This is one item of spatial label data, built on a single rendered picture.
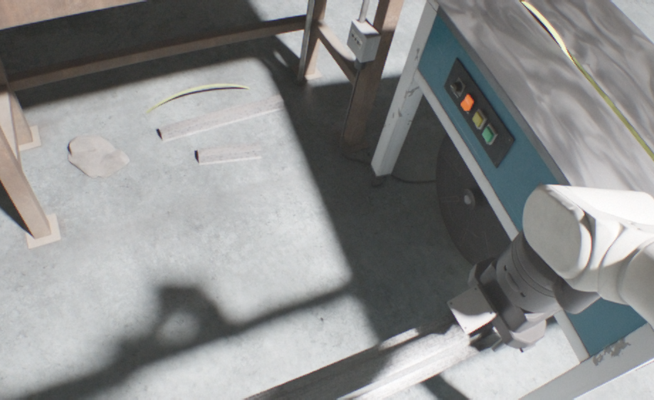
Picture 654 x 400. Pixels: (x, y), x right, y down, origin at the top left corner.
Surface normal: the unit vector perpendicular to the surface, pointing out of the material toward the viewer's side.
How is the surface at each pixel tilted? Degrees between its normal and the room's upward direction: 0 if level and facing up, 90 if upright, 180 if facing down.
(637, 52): 0
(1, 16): 90
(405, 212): 0
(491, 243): 90
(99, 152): 13
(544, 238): 90
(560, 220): 90
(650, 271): 69
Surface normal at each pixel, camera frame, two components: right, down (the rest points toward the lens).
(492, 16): 0.15, -0.58
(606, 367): -0.94, 0.18
